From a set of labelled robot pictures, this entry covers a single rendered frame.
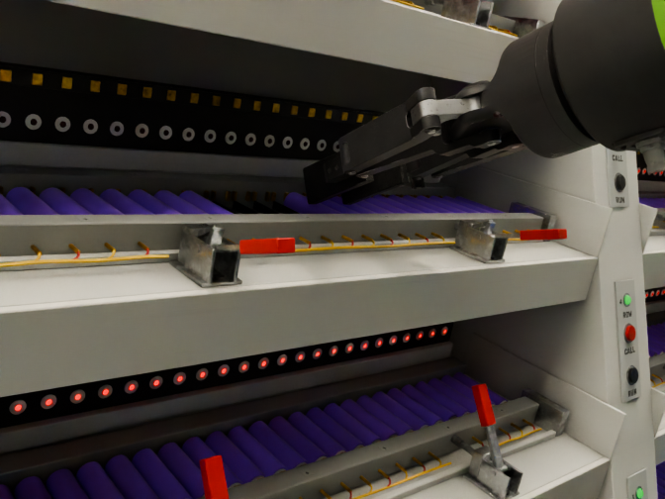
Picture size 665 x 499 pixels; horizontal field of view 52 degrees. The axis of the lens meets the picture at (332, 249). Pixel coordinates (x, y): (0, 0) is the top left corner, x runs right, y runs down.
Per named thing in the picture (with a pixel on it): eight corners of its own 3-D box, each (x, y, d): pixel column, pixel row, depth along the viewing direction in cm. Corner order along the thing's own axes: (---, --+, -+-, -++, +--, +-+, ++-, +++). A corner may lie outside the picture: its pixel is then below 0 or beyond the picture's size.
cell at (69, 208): (63, 213, 47) (101, 244, 43) (36, 213, 46) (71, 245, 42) (65, 187, 47) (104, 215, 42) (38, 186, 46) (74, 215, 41)
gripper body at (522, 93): (563, 135, 36) (429, 182, 43) (638, 145, 41) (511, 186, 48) (535, -1, 37) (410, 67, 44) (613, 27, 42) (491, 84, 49)
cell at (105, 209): (93, 213, 49) (132, 243, 44) (67, 213, 47) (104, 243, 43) (95, 188, 48) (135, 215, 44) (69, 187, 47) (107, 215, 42)
